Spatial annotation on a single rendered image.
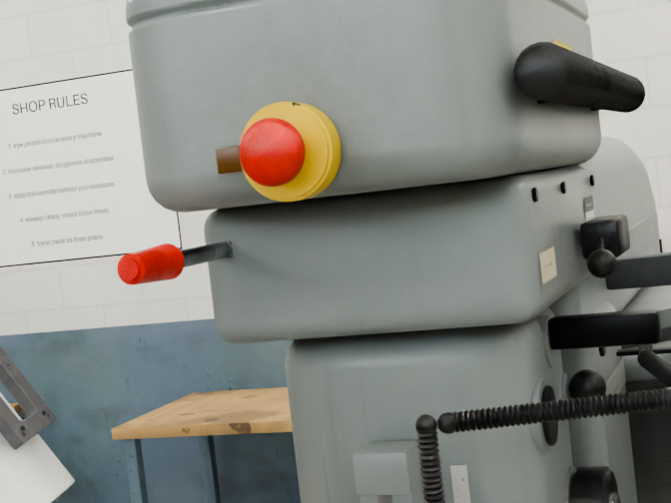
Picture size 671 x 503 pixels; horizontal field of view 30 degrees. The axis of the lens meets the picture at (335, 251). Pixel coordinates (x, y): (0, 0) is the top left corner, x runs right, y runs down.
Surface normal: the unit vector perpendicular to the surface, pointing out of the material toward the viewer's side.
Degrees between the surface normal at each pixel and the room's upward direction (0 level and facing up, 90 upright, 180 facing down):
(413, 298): 90
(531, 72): 90
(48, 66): 90
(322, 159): 90
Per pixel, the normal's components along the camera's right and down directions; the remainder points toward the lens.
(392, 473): -0.33, 0.09
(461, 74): 0.34, 0.01
